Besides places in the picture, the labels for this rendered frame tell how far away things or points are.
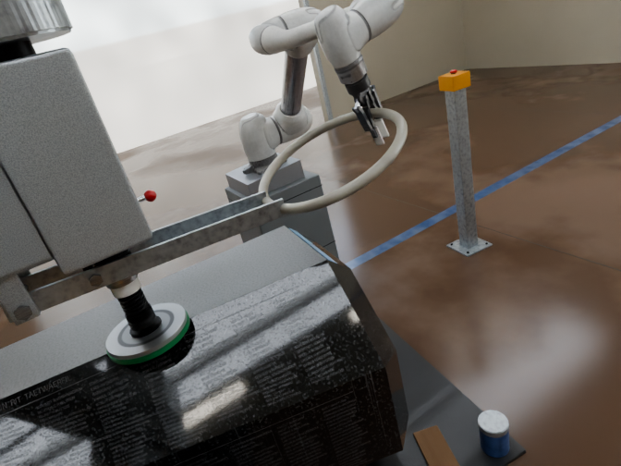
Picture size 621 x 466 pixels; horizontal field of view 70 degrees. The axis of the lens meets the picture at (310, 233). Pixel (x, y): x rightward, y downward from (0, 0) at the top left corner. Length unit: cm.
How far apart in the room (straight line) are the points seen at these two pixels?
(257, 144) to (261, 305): 115
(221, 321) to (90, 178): 54
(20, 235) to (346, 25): 96
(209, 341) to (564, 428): 134
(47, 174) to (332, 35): 81
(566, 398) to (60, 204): 186
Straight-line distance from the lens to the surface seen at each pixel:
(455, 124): 268
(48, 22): 103
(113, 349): 126
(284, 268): 138
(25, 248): 106
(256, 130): 227
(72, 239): 105
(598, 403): 210
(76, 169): 102
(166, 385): 130
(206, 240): 116
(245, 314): 130
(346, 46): 136
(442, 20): 869
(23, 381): 144
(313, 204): 116
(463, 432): 194
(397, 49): 800
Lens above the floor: 154
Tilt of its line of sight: 25 degrees down
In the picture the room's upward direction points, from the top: 15 degrees counter-clockwise
